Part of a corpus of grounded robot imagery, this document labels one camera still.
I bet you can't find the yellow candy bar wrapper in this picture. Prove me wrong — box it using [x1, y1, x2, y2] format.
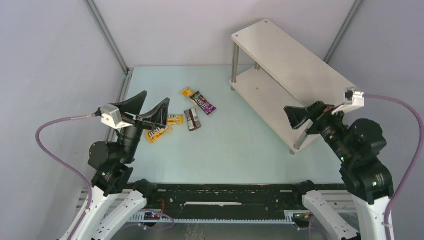
[180, 87, 195, 100]

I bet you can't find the brown candy bag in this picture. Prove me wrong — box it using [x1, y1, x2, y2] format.
[184, 108, 202, 132]

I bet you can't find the purple candy bag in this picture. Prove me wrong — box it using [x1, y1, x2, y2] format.
[190, 91, 217, 115]

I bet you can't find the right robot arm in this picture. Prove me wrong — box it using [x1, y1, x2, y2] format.
[284, 101, 395, 240]

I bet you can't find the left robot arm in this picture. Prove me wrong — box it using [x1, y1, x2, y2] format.
[62, 91, 170, 240]

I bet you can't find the yellow candy bag middle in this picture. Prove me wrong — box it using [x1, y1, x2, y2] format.
[167, 114, 184, 125]

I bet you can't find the yellow candy bag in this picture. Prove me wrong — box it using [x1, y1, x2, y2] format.
[167, 114, 184, 125]
[145, 126, 173, 143]

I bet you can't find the yellow candy bag lower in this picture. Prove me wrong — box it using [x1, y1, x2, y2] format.
[145, 126, 173, 143]

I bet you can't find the white two-tier shelf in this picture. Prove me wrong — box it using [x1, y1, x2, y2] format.
[229, 19, 354, 154]

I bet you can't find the small circuit board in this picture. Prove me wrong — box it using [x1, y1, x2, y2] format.
[143, 212, 161, 221]

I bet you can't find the left corner aluminium profile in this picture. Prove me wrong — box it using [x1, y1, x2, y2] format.
[84, 0, 130, 74]

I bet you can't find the corner aluminium profile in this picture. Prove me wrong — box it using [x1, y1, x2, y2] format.
[323, 0, 365, 65]
[84, 0, 130, 74]

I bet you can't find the right corner aluminium profile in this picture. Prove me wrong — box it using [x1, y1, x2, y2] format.
[323, 0, 365, 65]

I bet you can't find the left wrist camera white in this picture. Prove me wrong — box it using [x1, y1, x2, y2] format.
[99, 104, 133, 130]

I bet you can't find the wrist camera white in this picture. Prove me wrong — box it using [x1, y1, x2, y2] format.
[99, 104, 133, 130]
[331, 87, 365, 115]

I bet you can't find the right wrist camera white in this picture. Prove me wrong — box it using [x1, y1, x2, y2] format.
[331, 87, 365, 115]

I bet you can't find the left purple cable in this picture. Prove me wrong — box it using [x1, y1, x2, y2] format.
[35, 113, 102, 240]

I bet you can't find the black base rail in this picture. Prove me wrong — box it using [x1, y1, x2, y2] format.
[146, 183, 306, 221]

